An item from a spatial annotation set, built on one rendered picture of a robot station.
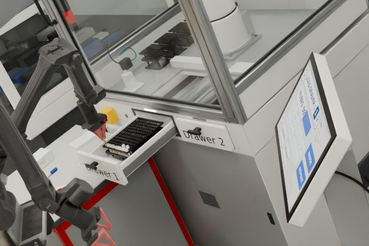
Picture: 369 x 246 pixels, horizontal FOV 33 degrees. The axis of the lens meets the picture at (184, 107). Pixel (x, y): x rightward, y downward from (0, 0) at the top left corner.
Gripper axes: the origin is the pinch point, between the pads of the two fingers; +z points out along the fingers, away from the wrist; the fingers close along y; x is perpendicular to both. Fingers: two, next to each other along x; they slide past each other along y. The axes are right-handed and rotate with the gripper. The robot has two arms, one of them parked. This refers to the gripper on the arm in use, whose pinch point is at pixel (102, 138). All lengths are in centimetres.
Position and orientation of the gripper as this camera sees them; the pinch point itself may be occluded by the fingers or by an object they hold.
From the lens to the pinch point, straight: 271.0
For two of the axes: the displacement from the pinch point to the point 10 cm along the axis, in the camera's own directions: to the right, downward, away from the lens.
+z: 3.7, 8.2, 4.5
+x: -6.6, -1.1, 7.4
